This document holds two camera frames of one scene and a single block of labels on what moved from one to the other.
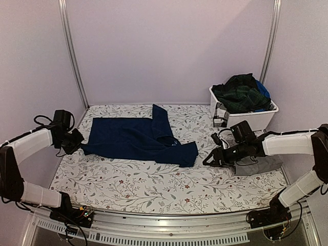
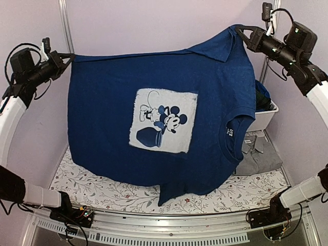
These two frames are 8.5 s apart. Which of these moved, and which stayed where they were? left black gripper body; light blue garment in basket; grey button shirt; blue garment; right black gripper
Moved: left black gripper body; right black gripper; blue garment
Stayed: light blue garment in basket; grey button shirt
